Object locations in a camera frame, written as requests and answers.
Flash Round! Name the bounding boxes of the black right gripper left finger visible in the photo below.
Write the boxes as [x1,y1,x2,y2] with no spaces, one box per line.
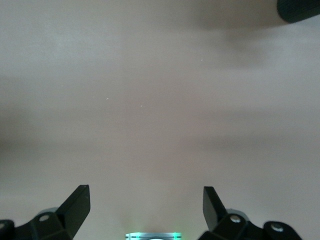
[0,184,91,240]

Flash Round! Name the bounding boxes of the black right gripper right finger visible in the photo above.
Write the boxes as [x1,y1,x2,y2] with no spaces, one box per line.
[197,186,305,240]

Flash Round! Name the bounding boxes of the black cylinder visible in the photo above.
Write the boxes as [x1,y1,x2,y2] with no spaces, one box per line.
[276,0,320,25]

